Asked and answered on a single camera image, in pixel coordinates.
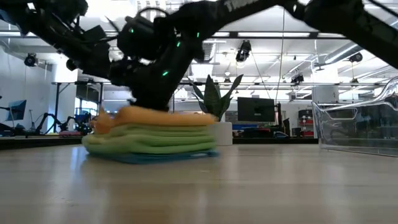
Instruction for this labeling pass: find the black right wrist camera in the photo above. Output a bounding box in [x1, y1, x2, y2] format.
[117, 15, 162, 60]

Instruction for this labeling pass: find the clear plastic bin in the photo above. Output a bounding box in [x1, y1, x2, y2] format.
[312, 74, 398, 156]

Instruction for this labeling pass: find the white cabinet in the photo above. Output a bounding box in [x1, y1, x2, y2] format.
[312, 85, 340, 103]

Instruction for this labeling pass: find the orange microfiber towel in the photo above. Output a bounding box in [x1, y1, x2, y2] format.
[91, 105, 216, 135]

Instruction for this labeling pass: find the black rack frame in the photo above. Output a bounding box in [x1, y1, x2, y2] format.
[51, 80, 105, 134]

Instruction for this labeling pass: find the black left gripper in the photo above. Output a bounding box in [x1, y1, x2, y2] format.
[66, 40, 113, 80]

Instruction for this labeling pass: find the white round plant pot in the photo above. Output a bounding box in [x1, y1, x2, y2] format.
[207, 121, 233, 146]

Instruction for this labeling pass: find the black overhead camera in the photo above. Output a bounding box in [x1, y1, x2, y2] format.
[235, 39, 252, 63]

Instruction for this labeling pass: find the lime green microfiber towel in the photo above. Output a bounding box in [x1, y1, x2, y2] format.
[83, 123, 215, 146]

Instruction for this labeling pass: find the red toolbox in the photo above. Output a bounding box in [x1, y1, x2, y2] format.
[297, 108, 314, 137]

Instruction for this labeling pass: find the black right camera cable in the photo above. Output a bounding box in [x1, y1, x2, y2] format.
[136, 6, 171, 20]

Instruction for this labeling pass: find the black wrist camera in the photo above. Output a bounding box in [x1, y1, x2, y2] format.
[82, 24, 108, 43]
[117, 15, 162, 60]

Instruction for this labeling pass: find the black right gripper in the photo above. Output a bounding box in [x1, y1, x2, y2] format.
[108, 30, 205, 112]

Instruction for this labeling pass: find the blue screen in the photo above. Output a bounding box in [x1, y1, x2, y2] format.
[6, 99, 27, 122]

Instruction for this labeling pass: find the black monitor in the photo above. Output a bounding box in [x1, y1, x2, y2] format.
[237, 96, 277, 123]

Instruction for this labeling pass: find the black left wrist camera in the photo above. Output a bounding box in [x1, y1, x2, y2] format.
[82, 24, 108, 43]

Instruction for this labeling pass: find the black ceiling camera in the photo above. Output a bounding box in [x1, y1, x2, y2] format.
[290, 73, 305, 85]
[348, 51, 363, 63]
[24, 52, 39, 68]

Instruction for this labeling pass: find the green artificial succulent plant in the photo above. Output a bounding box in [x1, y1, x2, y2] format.
[190, 73, 244, 123]

